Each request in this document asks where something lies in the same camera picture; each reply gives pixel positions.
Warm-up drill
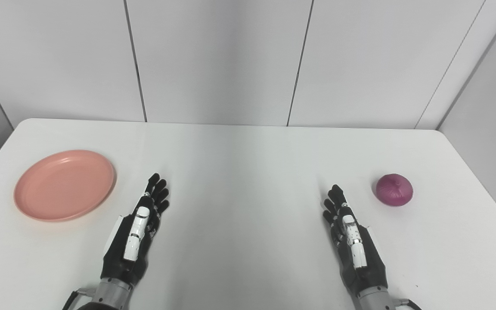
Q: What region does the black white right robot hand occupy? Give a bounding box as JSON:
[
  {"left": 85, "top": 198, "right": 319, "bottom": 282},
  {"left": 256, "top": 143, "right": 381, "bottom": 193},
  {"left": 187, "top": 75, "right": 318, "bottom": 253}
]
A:
[{"left": 322, "top": 184, "right": 389, "bottom": 298}]

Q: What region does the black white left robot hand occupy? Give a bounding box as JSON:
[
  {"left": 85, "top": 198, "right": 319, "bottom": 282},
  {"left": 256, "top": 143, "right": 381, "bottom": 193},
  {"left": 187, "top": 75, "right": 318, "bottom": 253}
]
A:
[{"left": 100, "top": 173, "right": 170, "bottom": 287}]

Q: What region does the purple red onion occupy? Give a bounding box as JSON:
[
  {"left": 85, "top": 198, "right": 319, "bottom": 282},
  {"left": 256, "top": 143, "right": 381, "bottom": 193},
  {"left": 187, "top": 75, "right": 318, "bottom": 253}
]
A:
[{"left": 375, "top": 174, "right": 414, "bottom": 207}]

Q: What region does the pink round plate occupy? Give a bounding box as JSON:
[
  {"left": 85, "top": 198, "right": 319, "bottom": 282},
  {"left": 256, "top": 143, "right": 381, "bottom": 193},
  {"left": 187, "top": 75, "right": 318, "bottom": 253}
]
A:
[{"left": 14, "top": 149, "right": 117, "bottom": 223}]

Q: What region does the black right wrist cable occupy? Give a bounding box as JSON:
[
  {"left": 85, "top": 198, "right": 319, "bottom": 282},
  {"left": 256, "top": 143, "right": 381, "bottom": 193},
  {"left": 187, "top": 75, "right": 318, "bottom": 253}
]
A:
[{"left": 396, "top": 297, "right": 423, "bottom": 310}]

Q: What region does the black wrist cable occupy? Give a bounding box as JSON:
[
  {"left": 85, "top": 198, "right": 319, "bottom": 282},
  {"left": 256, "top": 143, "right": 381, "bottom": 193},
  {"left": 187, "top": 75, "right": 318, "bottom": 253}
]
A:
[
  {"left": 396, "top": 297, "right": 423, "bottom": 310},
  {"left": 62, "top": 288, "right": 97, "bottom": 310}
]

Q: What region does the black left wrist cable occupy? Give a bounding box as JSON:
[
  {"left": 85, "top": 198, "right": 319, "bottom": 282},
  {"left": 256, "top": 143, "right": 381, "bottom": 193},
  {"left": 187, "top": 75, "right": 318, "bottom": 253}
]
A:
[{"left": 62, "top": 288, "right": 97, "bottom": 310}]

